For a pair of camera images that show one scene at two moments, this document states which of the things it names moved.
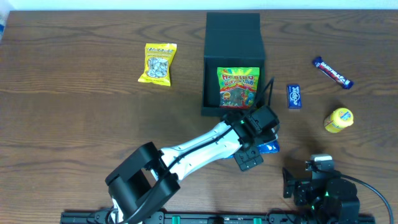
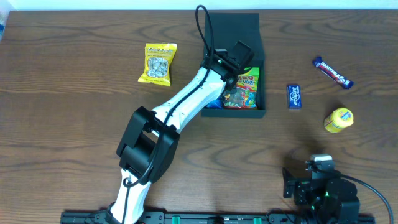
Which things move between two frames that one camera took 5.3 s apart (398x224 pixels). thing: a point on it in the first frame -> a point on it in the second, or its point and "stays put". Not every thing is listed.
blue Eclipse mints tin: (294, 96) stays put
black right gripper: (299, 191) stays put
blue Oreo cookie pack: (272, 147) -> (217, 104)
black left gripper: (249, 158) -> (232, 82)
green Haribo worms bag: (237, 86) stays put
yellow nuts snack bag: (158, 57) stays put
